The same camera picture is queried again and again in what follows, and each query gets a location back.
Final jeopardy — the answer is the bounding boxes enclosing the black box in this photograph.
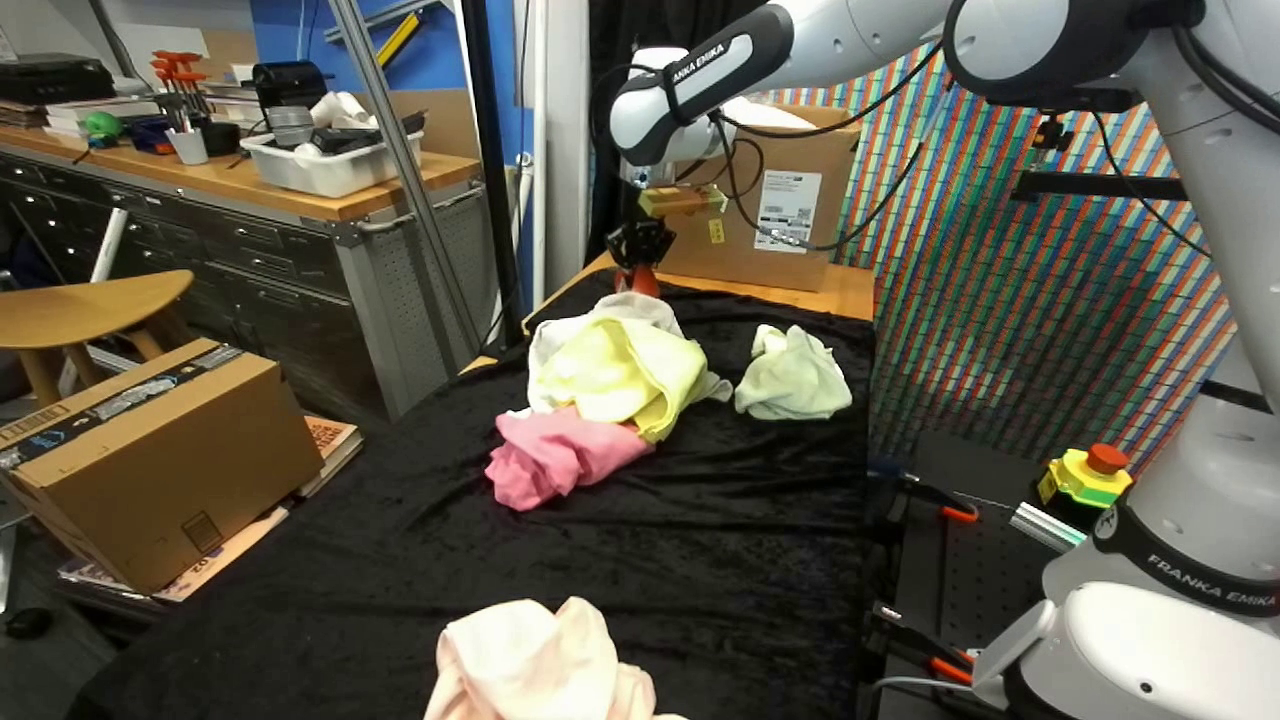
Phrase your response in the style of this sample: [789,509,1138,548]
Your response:
[250,62,332,113]

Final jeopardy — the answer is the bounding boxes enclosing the wooden stool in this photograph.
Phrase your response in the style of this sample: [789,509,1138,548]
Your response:
[0,267,197,404]

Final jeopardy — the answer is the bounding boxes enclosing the pale green white cloth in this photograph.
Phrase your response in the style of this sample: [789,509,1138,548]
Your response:
[732,322,854,430]

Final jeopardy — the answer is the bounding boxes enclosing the yellow red emergency stop button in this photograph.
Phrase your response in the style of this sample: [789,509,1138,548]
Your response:
[1034,442,1136,513]

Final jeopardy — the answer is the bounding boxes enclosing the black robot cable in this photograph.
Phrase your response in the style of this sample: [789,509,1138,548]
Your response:
[701,45,942,261]

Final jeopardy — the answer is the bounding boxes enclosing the black flat case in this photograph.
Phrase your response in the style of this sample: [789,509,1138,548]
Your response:
[0,52,116,109]

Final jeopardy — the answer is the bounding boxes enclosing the grey workbench with wooden top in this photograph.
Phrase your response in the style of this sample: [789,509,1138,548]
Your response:
[0,126,502,431]

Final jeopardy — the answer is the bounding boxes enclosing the yellow cloth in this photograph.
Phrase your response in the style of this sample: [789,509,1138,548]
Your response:
[543,317,712,445]

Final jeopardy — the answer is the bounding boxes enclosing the white cup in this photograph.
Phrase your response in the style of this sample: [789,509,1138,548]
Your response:
[165,126,215,168]

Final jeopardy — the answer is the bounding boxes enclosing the cardboard box with white label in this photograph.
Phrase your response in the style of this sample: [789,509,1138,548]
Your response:
[672,103,863,298]

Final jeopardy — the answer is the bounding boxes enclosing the black velvet tablecloth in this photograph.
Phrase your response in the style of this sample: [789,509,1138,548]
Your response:
[62,284,896,720]

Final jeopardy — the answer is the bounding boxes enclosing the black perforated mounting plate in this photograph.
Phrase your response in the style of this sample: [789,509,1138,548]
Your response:
[884,437,1072,720]

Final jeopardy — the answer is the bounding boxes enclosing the pink cloth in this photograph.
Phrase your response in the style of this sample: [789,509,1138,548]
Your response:
[481,404,660,517]

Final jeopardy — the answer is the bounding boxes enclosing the orange-handled tool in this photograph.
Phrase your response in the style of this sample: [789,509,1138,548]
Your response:
[872,606,984,693]
[872,466,988,528]

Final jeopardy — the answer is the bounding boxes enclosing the white plastic bin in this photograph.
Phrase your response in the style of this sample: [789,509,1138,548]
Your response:
[234,126,433,202]

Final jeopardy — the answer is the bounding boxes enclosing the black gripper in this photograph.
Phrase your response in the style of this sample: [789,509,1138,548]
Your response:
[607,214,680,289]

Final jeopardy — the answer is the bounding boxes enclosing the peach cloth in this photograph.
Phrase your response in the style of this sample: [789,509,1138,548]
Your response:
[418,591,683,720]

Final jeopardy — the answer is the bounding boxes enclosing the black vertical pole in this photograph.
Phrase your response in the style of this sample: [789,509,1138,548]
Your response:
[456,0,532,357]

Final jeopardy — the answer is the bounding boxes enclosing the long cardboard box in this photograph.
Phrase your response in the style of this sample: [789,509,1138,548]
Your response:
[0,334,324,598]

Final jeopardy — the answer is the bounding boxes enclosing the small orange figure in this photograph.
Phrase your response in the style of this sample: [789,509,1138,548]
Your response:
[149,47,213,97]

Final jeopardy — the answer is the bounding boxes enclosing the orange plush with green stem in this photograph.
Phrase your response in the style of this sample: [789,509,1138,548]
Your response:
[621,261,669,299]

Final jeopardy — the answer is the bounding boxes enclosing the tan wrist camera mount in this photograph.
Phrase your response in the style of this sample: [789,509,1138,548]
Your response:
[637,179,734,253]

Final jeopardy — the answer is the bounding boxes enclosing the silver metal pole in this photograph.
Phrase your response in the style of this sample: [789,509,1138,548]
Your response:
[324,0,502,363]

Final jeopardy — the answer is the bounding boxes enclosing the black horizontal bar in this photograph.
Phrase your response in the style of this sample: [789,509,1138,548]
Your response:
[1008,168,1195,208]

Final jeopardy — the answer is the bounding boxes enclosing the large white waffle towel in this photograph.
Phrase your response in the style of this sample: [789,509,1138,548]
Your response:
[524,289,734,420]

